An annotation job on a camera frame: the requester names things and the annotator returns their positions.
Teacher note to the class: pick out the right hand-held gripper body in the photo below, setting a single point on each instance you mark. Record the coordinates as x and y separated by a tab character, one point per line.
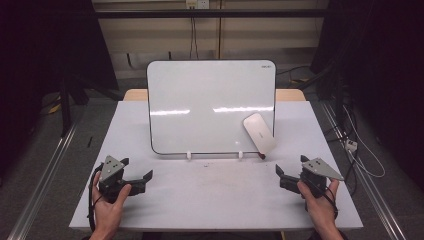
316	173

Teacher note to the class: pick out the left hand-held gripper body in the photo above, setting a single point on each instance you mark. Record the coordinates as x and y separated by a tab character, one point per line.
110	170

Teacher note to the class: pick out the white whiteboard eraser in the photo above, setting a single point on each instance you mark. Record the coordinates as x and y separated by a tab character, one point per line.
259	132

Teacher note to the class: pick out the person's right hand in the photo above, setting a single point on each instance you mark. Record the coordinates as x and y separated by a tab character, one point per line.
320	210

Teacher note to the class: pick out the person's left hand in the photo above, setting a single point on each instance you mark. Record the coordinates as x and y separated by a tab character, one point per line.
106	215

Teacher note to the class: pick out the red marker pen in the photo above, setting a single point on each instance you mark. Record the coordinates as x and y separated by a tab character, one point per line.
262	156

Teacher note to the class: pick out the white power strip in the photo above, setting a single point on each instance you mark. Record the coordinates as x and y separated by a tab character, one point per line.
350	145

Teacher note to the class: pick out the white whiteboard support clip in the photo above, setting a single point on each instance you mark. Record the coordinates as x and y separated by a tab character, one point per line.
240	155
189	155

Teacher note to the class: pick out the wooden table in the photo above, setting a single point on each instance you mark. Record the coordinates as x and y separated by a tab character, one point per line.
135	95

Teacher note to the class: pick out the black metal stand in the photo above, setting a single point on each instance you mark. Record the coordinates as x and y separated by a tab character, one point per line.
65	106

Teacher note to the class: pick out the white whiteboard with black rim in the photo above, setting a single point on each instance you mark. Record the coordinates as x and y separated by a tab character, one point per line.
200	100

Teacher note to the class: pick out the black curtain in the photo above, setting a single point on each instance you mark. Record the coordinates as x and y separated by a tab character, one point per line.
383	66
40	50

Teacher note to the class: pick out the metal floor rail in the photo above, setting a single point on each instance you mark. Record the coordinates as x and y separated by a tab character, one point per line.
43	186
373	186

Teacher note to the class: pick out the white wall outlet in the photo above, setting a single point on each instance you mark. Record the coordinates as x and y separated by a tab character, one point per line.
197	4

